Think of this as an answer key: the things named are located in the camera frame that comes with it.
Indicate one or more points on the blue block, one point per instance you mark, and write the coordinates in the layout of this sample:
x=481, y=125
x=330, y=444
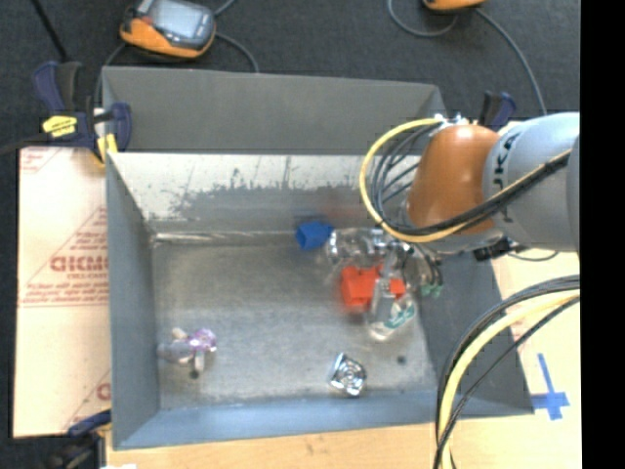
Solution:
x=312, y=235

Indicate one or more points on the black cylinder on white bracket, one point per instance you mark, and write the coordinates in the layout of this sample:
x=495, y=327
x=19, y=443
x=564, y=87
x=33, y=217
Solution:
x=493, y=251

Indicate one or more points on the brown cardboard board red print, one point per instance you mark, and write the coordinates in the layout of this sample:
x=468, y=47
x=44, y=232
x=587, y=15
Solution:
x=58, y=242

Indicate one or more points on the orange-red block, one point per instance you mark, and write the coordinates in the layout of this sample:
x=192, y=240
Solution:
x=357, y=286

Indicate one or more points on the purple toy animal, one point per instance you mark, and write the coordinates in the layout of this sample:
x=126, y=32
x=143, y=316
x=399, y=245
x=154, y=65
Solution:
x=193, y=346

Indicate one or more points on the clear plastic bottle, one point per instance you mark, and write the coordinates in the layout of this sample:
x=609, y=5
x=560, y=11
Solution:
x=395, y=318

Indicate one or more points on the grey metal bin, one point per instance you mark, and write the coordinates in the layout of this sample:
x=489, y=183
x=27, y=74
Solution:
x=254, y=301

